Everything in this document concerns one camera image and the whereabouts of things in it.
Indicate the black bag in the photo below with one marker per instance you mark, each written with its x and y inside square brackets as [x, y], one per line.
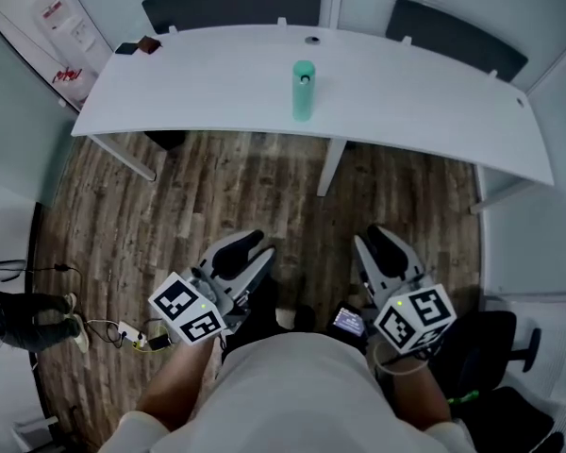
[514, 423]

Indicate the person's right forearm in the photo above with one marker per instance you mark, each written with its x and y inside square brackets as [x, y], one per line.
[417, 399]

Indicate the black device with screen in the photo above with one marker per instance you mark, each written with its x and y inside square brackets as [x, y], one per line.
[350, 320]

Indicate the white desk leg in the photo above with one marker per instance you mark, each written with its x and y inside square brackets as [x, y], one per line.
[504, 194]
[132, 161]
[331, 168]

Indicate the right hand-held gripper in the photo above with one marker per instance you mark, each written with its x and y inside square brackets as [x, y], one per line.
[415, 319]

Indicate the person's white shirt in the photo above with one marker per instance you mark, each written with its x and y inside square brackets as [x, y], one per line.
[292, 394]

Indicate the black phone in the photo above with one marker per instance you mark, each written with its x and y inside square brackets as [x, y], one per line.
[125, 48]

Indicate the black bin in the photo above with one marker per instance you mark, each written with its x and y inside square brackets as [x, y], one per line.
[166, 139]

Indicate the brown wallet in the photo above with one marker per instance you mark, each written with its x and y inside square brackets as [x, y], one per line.
[148, 45]

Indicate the person's left forearm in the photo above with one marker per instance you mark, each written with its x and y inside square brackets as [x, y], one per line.
[174, 385]

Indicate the person's black trousers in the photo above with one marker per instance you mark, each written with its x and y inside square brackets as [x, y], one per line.
[254, 319]

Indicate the white water dispenser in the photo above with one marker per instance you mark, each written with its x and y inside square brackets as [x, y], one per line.
[75, 36]

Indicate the dark grey desk partition panel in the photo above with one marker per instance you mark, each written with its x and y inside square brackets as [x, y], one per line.
[457, 38]
[231, 7]

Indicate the green water bottle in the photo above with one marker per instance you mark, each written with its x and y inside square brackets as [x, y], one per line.
[302, 104]

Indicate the black plug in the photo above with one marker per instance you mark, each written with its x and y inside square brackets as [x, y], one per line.
[61, 268]

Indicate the black office chair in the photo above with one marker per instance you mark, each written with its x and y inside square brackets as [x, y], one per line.
[495, 347]

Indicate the red sticker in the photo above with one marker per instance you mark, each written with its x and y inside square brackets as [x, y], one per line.
[67, 74]

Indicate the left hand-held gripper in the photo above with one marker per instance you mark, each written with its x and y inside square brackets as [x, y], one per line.
[184, 307]

